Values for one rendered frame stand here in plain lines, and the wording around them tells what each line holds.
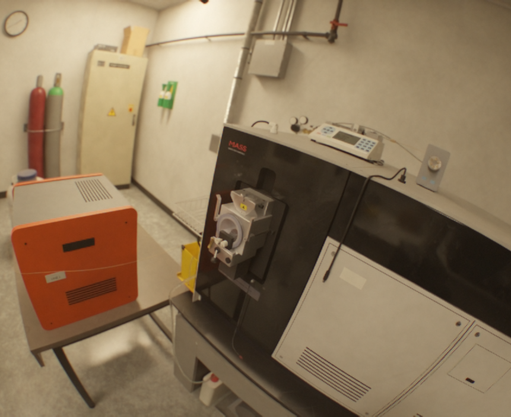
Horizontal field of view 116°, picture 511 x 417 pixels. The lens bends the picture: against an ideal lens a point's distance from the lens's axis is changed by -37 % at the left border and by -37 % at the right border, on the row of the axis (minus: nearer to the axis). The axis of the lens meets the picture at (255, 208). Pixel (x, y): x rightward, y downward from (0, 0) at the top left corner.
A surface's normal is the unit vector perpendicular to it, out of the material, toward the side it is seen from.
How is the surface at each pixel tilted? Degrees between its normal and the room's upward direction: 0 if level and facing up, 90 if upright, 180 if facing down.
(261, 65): 90
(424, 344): 90
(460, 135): 90
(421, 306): 90
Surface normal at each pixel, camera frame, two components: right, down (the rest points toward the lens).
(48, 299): 0.74, 0.41
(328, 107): -0.63, 0.15
